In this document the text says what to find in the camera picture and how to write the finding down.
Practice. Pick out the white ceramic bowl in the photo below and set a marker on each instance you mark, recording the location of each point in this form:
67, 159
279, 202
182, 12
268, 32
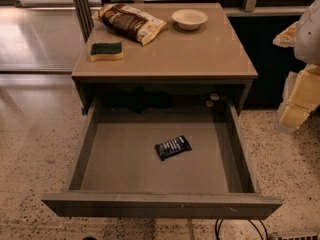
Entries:
189, 19

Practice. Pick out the green yellow sponge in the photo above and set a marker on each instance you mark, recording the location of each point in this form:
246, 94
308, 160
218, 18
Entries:
106, 51

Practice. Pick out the brown chip bag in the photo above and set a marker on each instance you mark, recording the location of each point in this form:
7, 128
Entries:
134, 23

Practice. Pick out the grey cabinet counter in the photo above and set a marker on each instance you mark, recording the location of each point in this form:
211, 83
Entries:
211, 54

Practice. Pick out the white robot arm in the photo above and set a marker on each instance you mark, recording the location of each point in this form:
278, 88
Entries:
304, 37

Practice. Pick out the dark blue rxbar wrapper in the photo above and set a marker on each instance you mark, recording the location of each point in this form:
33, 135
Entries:
172, 147

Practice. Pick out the floor vent grille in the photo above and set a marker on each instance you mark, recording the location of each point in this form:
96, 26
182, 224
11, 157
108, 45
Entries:
294, 236

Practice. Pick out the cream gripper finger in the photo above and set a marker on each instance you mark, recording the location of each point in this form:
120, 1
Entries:
301, 96

